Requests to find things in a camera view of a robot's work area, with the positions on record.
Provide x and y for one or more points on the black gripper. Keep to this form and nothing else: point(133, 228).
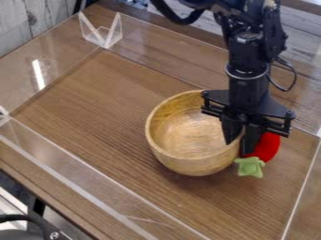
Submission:
point(246, 108)

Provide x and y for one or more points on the red plush tomato green stem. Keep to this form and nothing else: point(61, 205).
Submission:
point(252, 163)

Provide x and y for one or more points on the wooden bowl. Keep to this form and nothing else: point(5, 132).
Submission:
point(185, 137)

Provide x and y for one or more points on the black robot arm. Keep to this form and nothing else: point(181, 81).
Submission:
point(256, 39)

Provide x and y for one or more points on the clear acrylic tray wall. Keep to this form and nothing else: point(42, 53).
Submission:
point(93, 200)

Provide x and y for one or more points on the clear acrylic corner bracket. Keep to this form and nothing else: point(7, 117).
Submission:
point(101, 36)

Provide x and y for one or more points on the black table leg bracket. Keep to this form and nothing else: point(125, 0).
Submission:
point(49, 223)

